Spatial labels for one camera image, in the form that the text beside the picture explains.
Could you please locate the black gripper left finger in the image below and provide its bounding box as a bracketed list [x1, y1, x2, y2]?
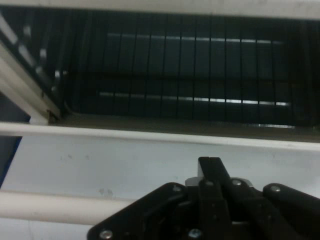
[86, 156, 216, 240]

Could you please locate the metal wire oven rack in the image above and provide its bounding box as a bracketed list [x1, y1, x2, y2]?
[58, 11, 313, 127]

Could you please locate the white toaster oven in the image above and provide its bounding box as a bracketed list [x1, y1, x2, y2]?
[0, 0, 320, 227]

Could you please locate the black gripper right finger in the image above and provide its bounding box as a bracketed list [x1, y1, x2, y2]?
[211, 156, 320, 240]

